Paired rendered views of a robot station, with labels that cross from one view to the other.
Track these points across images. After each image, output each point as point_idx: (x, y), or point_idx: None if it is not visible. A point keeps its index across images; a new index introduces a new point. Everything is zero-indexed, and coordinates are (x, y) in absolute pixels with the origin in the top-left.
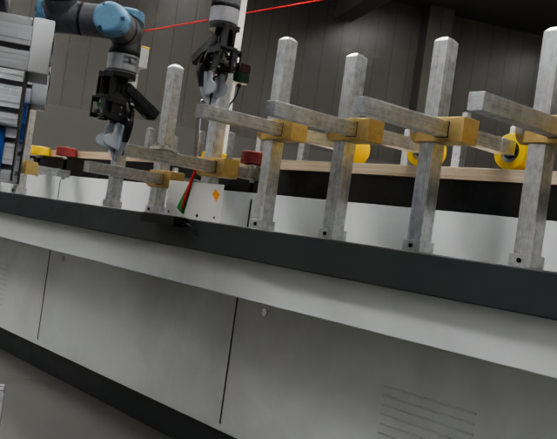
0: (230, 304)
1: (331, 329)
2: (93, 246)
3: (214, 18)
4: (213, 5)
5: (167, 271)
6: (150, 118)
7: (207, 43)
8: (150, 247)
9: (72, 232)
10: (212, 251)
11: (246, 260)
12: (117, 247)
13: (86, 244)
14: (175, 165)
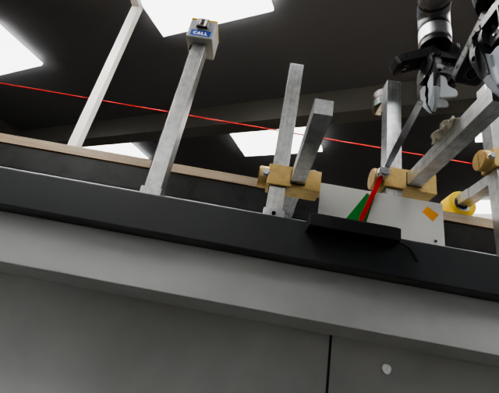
0: (316, 357)
1: None
2: (90, 253)
3: (447, 30)
4: (442, 19)
5: (316, 308)
6: (474, 81)
7: (426, 50)
8: (266, 269)
9: (19, 224)
10: (460, 285)
11: (497, 303)
12: (167, 262)
13: (66, 249)
14: (454, 157)
